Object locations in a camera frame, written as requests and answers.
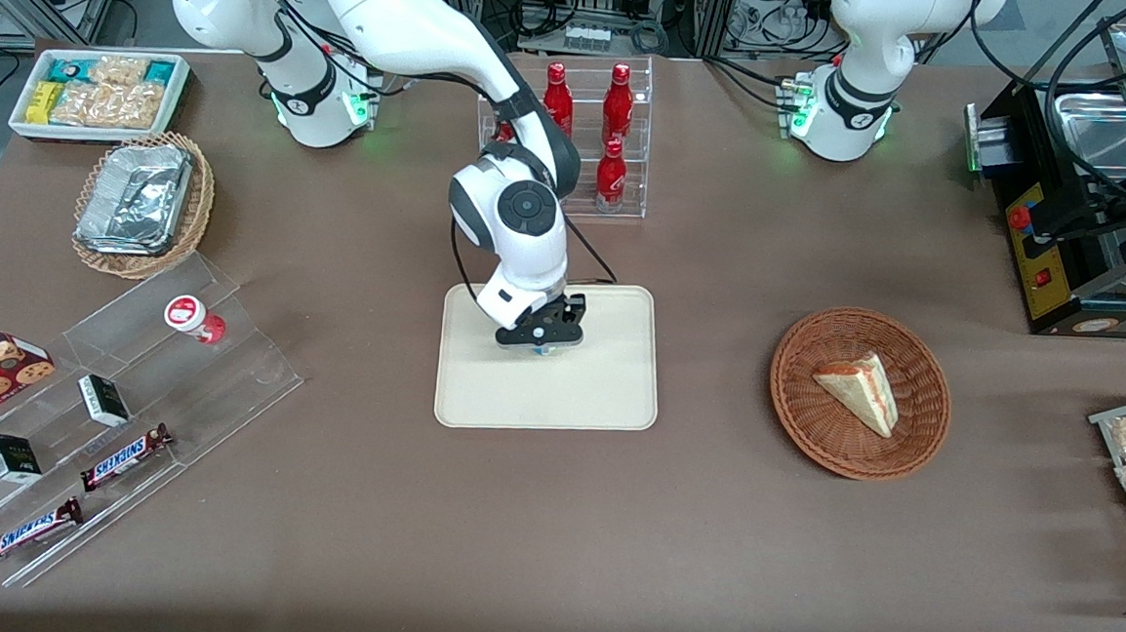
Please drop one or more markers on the steel food tray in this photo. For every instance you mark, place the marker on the steel food tray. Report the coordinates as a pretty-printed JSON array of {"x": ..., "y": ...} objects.
[{"x": 1097, "y": 129}]

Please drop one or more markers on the clear acrylic bottle rack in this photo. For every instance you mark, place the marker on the clear acrylic bottle rack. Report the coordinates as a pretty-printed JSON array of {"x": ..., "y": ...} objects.
[{"x": 633, "y": 203}]

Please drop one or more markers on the teal snack pack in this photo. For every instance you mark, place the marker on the teal snack pack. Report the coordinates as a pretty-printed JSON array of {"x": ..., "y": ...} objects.
[
  {"x": 70, "y": 69},
  {"x": 160, "y": 71}
]

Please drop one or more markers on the clear rice cracker bag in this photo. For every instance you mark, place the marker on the clear rice cracker bag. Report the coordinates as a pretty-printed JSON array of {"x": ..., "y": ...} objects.
[
  {"x": 134, "y": 106},
  {"x": 77, "y": 104},
  {"x": 119, "y": 70}
]

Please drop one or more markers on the tan wicker basket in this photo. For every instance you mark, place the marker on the tan wicker basket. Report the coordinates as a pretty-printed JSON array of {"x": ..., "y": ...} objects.
[{"x": 196, "y": 206}]

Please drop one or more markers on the beige plastic tray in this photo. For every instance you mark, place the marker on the beige plastic tray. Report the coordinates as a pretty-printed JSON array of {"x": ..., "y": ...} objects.
[{"x": 607, "y": 387}]

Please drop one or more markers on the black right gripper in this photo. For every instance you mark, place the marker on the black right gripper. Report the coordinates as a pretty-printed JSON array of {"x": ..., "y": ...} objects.
[{"x": 570, "y": 310}]

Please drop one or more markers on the white snack bin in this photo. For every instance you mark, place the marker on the white snack bin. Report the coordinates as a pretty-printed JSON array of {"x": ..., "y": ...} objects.
[{"x": 18, "y": 121}]

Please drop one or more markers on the clear acrylic stepped display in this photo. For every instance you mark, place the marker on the clear acrylic stepped display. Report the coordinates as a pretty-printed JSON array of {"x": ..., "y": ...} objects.
[{"x": 217, "y": 383}]

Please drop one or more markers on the black sealing machine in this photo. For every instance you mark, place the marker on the black sealing machine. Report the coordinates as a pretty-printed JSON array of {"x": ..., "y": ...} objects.
[{"x": 1062, "y": 307}]

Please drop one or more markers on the snickers bar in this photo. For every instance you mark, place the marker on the snickers bar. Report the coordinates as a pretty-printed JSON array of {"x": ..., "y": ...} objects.
[
  {"x": 30, "y": 531},
  {"x": 124, "y": 457}
]

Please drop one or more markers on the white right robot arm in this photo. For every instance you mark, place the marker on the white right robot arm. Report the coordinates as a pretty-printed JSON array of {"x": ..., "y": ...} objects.
[{"x": 396, "y": 13}]

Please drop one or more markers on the yellow snack pack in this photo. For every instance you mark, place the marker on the yellow snack pack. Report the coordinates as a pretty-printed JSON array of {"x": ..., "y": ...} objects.
[{"x": 42, "y": 102}]

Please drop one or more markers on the red-label yogurt cup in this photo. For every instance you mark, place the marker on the red-label yogurt cup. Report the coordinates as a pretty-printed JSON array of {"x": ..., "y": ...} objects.
[{"x": 193, "y": 318}]

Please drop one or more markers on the small black box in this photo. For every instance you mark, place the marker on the small black box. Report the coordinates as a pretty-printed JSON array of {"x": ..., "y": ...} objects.
[
  {"x": 104, "y": 400},
  {"x": 11, "y": 459}
]

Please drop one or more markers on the white power strip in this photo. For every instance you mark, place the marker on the white power strip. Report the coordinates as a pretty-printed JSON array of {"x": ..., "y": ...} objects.
[{"x": 587, "y": 38}]

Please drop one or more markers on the brown wicker basket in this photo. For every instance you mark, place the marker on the brown wicker basket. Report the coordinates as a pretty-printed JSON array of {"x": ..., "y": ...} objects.
[{"x": 811, "y": 419}]

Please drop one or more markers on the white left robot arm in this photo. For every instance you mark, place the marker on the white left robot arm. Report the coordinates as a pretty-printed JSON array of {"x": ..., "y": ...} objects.
[{"x": 851, "y": 89}]

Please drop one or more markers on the stacked foil containers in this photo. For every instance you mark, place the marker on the stacked foil containers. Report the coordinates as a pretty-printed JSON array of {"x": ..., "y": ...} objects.
[{"x": 135, "y": 197}]

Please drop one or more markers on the wrapped sandwich wedge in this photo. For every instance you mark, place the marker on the wrapped sandwich wedge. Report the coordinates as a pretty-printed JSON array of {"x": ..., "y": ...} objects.
[{"x": 862, "y": 388}]

